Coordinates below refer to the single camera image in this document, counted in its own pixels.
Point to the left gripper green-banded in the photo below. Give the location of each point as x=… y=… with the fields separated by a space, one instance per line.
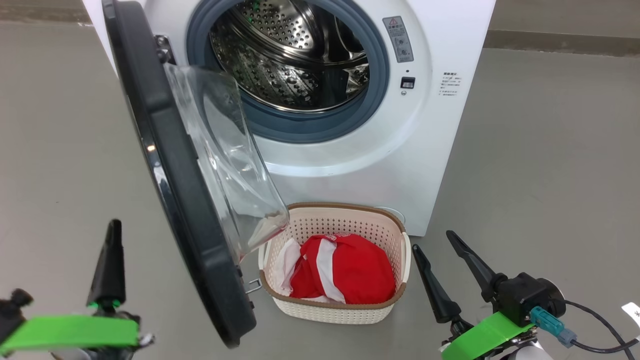
x=75 y=331

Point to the red and white garment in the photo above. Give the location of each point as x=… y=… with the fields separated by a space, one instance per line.
x=360 y=270

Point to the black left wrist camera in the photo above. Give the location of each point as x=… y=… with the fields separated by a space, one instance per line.
x=10 y=310

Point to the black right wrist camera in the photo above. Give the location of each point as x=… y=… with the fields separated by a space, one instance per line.
x=525 y=297

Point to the black-rimmed glass washer door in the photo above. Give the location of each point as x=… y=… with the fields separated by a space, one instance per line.
x=175 y=175

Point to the cream perforated laundry basket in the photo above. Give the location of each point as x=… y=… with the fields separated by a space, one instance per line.
x=340 y=312

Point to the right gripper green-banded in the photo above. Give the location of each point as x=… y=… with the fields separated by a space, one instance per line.
x=480 y=337

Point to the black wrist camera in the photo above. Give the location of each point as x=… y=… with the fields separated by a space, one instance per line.
x=525 y=297
x=10 y=310

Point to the teal right camera connector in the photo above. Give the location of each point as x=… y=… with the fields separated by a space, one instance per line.
x=550 y=325

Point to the white front-load washing machine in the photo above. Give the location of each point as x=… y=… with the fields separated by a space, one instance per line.
x=440 y=125

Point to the grey warning label sticker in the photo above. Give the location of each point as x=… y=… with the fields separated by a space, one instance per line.
x=398 y=39

